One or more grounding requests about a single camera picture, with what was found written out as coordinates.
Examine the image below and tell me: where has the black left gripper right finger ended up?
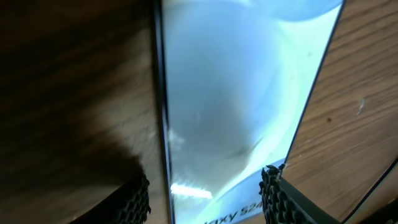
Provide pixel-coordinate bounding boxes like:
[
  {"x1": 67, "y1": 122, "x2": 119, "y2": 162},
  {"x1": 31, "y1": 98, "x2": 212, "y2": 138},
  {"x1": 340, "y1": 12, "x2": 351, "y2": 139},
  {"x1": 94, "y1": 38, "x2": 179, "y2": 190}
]
[{"x1": 259, "y1": 164, "x2": 340, "y2": 224}]

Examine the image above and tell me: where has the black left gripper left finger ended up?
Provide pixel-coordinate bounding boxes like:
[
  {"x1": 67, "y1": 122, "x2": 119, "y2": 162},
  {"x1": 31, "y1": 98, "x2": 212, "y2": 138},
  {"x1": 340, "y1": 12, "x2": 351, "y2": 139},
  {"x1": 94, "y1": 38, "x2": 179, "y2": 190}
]
[{"x1": 70, "y1": 174, "x2": 151, "y2": 224}]

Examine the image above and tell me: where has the blue Galaxy S24+ smartphone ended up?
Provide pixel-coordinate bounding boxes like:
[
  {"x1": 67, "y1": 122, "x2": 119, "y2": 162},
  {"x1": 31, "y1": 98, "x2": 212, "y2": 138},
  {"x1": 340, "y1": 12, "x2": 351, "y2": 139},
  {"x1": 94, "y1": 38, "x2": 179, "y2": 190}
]
[{"x1": 154, "y1": 0, "x2": 344, "y2": 224}]

